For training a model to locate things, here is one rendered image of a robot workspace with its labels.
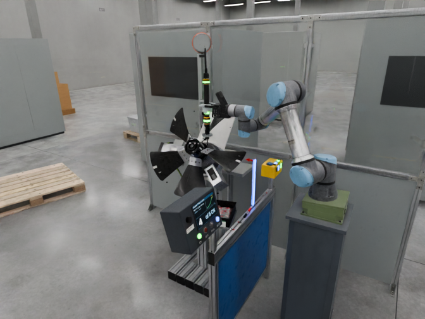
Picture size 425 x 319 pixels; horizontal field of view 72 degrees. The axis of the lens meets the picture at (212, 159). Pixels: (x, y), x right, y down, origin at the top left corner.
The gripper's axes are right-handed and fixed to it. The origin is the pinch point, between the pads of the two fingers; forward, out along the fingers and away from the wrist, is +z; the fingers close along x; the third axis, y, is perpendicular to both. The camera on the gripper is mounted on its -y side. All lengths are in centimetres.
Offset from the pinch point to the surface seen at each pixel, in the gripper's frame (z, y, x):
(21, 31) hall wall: 1199, -97, 526
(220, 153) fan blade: -13.0, 31.9, -0.1
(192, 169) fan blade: 2.0, 42.7, -11.8
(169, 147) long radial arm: 37, 38, 8
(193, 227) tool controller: -45, 34, -78
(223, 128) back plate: 3.8, 25.2, 33.8
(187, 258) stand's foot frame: 27, 142, 10
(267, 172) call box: -39, 48, 21
